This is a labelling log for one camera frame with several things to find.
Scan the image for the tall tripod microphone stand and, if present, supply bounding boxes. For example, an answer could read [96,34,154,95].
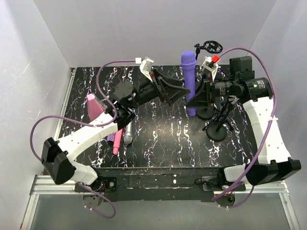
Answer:
[194,40,223,61]

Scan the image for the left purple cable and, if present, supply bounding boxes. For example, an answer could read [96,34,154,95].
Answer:
[29,58,137,219]

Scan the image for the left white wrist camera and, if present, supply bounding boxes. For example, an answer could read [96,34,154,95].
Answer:
[135,57,154,82]

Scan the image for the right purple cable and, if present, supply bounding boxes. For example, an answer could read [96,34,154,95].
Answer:
[211,47,279,208]

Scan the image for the pink microphone case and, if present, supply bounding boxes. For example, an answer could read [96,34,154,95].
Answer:
[86,93,106,122]

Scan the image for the purple cable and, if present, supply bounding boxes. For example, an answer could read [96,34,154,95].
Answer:
[29,58,137,219]
[211,47,279,208]

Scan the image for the purple glitter microphone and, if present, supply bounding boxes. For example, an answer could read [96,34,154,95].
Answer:
[107,133,115,144]

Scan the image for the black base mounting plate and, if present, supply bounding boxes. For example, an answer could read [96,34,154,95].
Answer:
[74,167,247,203]

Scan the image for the silver microphone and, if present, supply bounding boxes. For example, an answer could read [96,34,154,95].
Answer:
[123,121,133,144]

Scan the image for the pink microphone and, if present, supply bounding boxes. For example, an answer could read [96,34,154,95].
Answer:
[113,129,123,155]

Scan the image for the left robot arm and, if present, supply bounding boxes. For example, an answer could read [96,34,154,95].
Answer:
[41,76,190,186]

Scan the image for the round base stand with clip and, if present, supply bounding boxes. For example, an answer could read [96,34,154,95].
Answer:
[196,106,214,120]

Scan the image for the aluminium rail frame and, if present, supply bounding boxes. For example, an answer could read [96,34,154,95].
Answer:
[20,64,300,230]

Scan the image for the round base stand with scissor clamp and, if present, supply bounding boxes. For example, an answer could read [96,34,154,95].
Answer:
[202,95,239,142]

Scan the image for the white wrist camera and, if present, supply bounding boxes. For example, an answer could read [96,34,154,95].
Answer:
[202,55,220,81]
[135,57,154,82]

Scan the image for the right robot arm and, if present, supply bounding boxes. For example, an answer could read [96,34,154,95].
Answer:
[188,56,301,186]

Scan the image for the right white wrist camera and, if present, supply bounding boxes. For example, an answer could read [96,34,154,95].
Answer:
[202,55,220,81]

